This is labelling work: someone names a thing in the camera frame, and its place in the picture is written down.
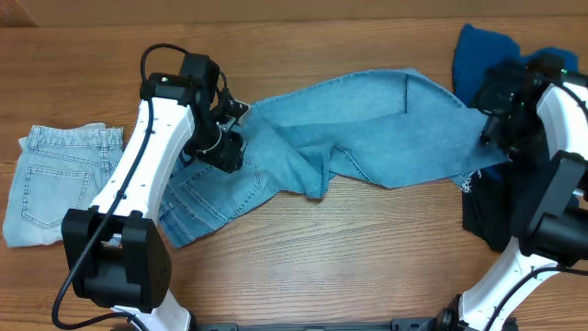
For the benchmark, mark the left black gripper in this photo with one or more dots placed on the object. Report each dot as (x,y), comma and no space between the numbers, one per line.
(228,154)

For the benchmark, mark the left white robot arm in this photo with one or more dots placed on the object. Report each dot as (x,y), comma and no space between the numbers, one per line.
(118,264)

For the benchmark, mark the light blue folded jeans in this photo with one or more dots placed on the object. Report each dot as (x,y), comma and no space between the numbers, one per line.
(57,170)

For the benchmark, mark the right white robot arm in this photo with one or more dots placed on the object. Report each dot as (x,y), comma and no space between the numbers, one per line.
(490,303)

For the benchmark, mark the dark navy garment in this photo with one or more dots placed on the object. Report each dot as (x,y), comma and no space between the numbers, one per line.
(539,212)

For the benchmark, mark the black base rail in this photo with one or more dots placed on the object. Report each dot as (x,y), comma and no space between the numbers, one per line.
(396,324)

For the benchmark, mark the medium blue denim jeans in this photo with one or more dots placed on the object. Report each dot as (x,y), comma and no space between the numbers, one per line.
(392,128)

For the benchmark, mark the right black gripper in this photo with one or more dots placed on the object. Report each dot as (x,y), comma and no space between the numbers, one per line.
(491,127)

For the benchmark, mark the blue t-shirt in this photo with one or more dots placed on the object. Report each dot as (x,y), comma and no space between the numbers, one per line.
(477,51)

